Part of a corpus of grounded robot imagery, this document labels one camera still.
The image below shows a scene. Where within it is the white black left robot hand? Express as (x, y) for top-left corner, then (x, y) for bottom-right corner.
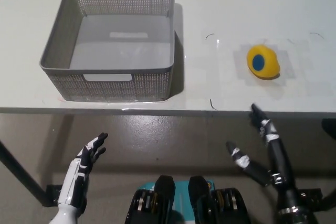
(57, 132), (109, 212)

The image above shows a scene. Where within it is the yellow ball with blue spot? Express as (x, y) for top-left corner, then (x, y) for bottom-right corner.
(246, 45), (281, 79)

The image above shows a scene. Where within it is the black table leg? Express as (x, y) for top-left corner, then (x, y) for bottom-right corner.
(0, 140), (48, 207)

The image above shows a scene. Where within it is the black teal robot body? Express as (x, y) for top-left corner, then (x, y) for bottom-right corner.
(124, 174), (250, 224)

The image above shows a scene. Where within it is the grey perforated plastic basket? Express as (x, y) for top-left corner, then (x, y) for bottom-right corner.
(39, 0), (176, 102)

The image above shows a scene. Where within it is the black table foot bracket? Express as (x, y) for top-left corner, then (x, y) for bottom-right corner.
(45, 184), (64, 207)
(296, 188), (323, 204)

